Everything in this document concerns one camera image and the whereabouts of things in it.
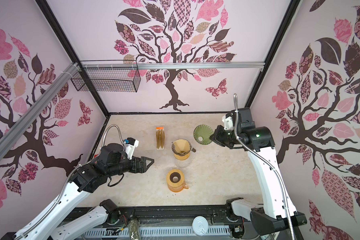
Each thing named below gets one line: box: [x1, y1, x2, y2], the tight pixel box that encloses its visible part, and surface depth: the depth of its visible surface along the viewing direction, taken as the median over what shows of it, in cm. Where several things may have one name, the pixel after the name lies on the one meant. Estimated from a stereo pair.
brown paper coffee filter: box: [171, 139, 191, 153], surface depth 84 cm
